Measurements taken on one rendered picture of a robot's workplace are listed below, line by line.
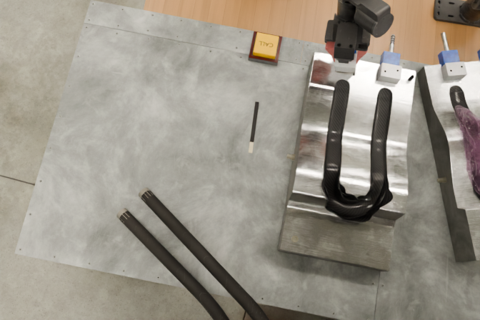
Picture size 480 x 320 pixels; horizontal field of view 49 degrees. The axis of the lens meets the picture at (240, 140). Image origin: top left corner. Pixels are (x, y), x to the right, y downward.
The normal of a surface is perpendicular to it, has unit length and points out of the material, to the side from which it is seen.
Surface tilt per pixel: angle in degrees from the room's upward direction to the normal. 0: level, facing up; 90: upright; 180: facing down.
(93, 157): 0
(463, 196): 0
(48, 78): 0
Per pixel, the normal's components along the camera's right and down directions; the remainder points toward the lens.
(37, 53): 0.03, -0.25
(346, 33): -0.10, -0.58
